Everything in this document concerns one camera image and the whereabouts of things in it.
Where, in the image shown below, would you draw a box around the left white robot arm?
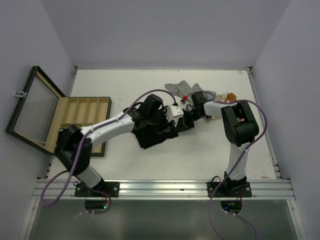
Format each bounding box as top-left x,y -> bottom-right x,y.
54,94 -> 184,197

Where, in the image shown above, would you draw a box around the glass box lid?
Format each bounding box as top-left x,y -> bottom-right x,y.
5,65 -> 67,155

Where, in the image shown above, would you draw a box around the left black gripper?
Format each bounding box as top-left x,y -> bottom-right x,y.
148,105 -> 175,134

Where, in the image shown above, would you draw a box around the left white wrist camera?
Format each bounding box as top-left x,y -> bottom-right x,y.
166,105 -> 184,122

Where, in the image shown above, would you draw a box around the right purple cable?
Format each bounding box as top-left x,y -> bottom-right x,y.
186,90 -> 269,240

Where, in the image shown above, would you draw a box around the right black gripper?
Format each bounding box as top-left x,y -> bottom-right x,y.
174,108 -> 204,133

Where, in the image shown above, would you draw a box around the black underwear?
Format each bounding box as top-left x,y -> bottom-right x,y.
131,117 -> 195,149

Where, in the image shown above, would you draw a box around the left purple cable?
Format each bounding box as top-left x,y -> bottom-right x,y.
39,88 -> 178,216

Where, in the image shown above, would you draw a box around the grey striped underwear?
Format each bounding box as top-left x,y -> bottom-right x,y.
164,80 -> 217,101

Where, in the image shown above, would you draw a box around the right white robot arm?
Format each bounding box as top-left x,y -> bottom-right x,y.
178,91 -> 260,197

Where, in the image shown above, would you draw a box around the white wall latch clip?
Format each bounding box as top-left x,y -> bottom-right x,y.
13,91 -> 27,99

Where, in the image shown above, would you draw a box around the aluminium mounting rail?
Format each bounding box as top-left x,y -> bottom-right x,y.
31,179 -> 295,200

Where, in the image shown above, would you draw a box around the orange underwear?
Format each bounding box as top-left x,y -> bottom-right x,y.
215,92 -> 237,103

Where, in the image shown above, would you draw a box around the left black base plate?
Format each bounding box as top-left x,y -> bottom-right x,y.
74,181 -> 120,198

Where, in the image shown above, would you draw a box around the purple cable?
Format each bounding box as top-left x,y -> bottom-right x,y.
39,88 -> 178,216
186,90 -> 269,240

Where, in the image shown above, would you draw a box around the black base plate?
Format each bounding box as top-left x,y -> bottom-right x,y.
206,177 -> 253,198
74,181 -> 120,198

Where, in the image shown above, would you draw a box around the wooden compartment organizer box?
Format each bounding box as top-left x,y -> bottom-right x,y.
33,97 -> 112,154

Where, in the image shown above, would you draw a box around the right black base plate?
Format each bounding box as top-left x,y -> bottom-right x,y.
206,177 -> 253,198

